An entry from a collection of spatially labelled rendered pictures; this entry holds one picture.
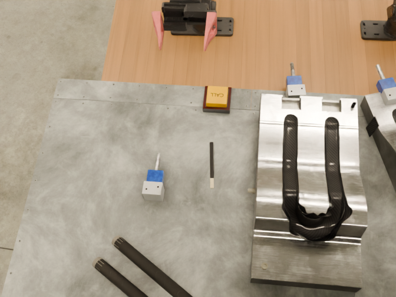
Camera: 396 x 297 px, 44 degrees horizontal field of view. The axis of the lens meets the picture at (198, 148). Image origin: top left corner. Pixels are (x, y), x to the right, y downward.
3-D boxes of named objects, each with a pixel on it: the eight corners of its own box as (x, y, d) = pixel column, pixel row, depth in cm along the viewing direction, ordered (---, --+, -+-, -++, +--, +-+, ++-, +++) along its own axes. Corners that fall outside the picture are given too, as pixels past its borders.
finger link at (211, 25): (214, 40, 102) (217, 5, 106) (180, 39, 103) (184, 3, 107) (215, 59, 108) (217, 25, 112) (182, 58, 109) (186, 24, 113)
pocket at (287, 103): (280, 101, 139) (281, 94, 136) (299, 102, 139) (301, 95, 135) (280, 115, 137) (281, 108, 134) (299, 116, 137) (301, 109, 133)
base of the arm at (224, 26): (233, 20, 149) (234, 2, 152) (168, 18, 151) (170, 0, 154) (233, 36, 157) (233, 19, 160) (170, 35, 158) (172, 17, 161)
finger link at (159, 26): (181, 39, 103) (184, 3, 107) (147, 38, 103) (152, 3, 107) (183, 58, 109) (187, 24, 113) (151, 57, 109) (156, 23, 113)
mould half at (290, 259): (259, 109, 144) (262, 84, 132) (349, 115, 142) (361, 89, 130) (250, 282, 123) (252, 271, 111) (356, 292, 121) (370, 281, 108)
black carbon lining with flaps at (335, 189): (281, 117, 135) (285, 99, 126) (341, 121, 134) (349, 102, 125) (277, 241, 120) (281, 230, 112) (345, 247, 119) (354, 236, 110)
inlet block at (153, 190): (151, 157, 139) (148, 148, 135) (168, 158, 139) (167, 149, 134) (144, 200, 134) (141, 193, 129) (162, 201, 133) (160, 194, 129)
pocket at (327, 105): (319, 104, 138) (321, 96, 135) (338, 104, 138) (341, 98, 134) (319, 118, 136) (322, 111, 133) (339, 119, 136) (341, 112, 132)
